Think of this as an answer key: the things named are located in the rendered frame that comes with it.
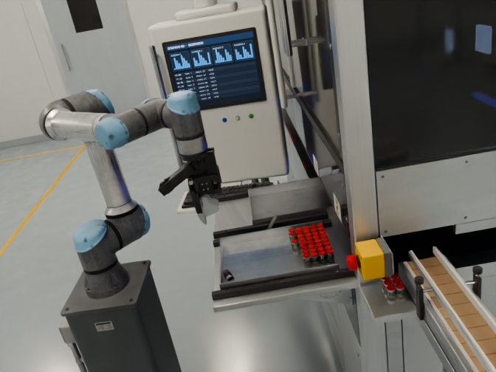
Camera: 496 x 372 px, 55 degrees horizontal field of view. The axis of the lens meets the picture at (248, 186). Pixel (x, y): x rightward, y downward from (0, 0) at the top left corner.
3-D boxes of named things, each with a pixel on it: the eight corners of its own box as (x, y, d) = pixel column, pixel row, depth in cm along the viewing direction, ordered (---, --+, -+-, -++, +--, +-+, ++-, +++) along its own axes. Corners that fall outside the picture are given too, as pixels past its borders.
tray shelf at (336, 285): (331, 181, 194) (331, 177, 193) (386, 283, 130) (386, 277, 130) (215, 202, 195) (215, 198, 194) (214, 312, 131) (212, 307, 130)
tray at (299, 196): (333, 182, 189) (333, 174, 187) (350, 212, 165) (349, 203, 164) (249, 197, 189) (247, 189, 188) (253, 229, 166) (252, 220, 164)
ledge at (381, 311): (411, 283, 128) (410, 277, 128) (430, 314, 117) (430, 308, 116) (359, 292, 129) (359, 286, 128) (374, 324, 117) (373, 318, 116)
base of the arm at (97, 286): (80, 301, 160) (70, 277, 156) (93, 274, 173) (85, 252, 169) (123, 295, 159) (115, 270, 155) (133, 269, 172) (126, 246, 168)
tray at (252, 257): (322, 229, 158) (321, 220, 156) (340, 274, 134) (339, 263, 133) (221, 246, 159) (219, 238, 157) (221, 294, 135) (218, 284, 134)
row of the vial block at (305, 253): (302, 238, 154) (301, 226, 152) (312, 269, 138) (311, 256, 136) (296, 239, 154) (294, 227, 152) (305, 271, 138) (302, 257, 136)
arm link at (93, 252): (74, 266, 162) (62, 231, 157) (108, 246, 171) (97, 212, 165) (94, 275, 154) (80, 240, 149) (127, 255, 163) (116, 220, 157)
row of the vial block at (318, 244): (317, 236, 154) (315, 224, 152) (328, 267, 138) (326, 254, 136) (310, 237, 154) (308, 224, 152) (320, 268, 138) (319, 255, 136)
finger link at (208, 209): (222, 226, 129) (215, 195, 125) (201, 229, 129) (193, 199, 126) (222, 220, 132) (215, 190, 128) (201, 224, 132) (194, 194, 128)
